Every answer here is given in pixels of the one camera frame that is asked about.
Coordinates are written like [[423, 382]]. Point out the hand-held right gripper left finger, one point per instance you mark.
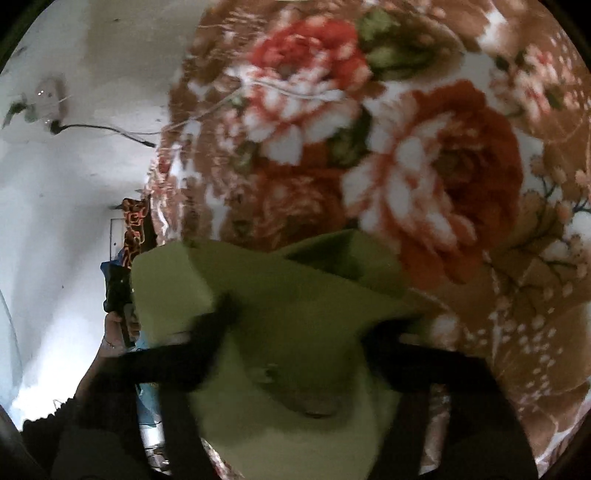
[[207, 341]]

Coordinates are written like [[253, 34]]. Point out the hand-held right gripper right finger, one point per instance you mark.
[[392, 355]]

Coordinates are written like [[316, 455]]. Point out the green hooded jacket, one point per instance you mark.
[[286, 323]]

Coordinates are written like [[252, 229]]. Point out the person's left forearm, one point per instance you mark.
[[92, 374]]

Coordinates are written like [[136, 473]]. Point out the person's left hand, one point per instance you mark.
[[113, 330]]

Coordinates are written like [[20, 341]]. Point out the blue and black garment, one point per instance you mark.
[[121, 258]]

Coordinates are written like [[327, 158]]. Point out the black orange patterned garment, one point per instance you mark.
[[134, 226]]

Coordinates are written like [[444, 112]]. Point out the teal printed t-shirt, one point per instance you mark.
[[147, 406]]

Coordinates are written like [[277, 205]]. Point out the floral blanket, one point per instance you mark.
[[438, 161]]

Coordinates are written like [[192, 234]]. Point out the white power strip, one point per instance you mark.
[[46, 97]]

